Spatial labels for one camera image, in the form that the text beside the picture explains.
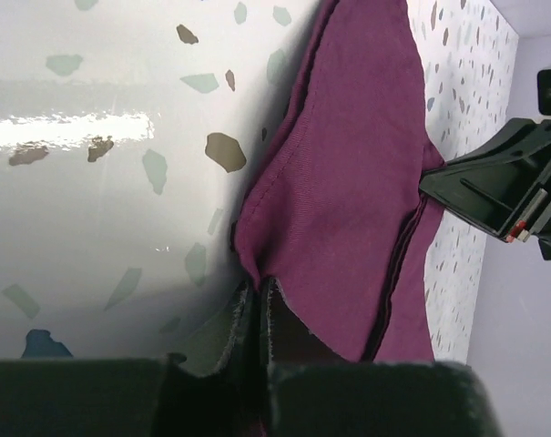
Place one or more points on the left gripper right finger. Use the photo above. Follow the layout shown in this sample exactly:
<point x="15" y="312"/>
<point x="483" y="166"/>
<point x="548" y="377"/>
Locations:
<point x="310" y="391"/>

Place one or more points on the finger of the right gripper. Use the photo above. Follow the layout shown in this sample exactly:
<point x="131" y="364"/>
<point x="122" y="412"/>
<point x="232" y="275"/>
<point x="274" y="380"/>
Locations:
<point x="491" y="187"/>

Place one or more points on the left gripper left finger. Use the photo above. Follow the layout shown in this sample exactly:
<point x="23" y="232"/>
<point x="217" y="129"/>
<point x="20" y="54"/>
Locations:
<point x="165" y="396"/>

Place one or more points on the purple cloth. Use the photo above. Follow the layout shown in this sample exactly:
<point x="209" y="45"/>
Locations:
<point x="334" y="218"/>

